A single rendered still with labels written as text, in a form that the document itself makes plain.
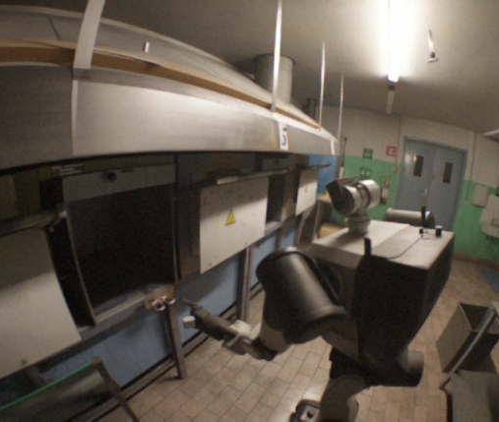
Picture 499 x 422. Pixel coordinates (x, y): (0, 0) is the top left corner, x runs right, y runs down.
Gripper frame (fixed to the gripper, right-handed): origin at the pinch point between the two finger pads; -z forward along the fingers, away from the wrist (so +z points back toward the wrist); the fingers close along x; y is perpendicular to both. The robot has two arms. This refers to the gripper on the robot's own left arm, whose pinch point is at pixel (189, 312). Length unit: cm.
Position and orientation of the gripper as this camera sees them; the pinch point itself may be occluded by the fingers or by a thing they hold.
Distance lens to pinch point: 99.6
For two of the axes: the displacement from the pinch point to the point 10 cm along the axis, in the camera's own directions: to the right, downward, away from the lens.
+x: 0.8, -9.5, -2.9
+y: -5.0, 2.1, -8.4
